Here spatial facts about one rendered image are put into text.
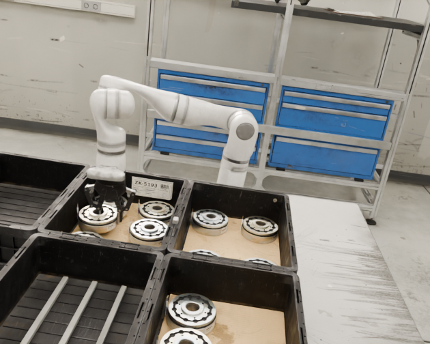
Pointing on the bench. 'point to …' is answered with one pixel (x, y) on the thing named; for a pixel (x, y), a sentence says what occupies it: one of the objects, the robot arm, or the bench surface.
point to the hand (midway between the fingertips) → (110, 216)
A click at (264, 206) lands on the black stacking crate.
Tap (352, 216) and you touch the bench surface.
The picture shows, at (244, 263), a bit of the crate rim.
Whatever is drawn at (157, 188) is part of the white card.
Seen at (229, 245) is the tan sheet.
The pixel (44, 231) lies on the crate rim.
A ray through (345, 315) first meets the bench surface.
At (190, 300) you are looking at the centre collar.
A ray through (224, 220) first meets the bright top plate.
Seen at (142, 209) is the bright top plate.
